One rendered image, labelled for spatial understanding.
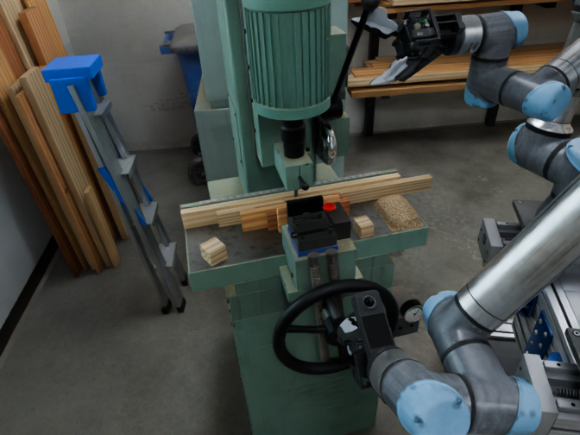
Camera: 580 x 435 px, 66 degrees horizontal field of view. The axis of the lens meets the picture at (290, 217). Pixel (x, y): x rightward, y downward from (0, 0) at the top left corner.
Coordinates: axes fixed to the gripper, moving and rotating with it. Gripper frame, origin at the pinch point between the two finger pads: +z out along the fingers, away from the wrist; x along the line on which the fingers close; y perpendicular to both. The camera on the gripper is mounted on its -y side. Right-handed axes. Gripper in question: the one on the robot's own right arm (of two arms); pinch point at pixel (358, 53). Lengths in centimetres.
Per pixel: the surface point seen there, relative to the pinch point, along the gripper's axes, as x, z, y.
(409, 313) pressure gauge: 53, -12, -42
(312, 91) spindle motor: 4.1, 9.8, -5.2
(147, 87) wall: -138, 64, -220
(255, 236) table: 25.8, 24.9, -33.5
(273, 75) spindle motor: 0.5, 17.5, -3.1
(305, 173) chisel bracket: 15.1, 10.7, -23.9
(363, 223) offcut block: 29.4, -1.0, -26.3
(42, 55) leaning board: -98, 99, -119
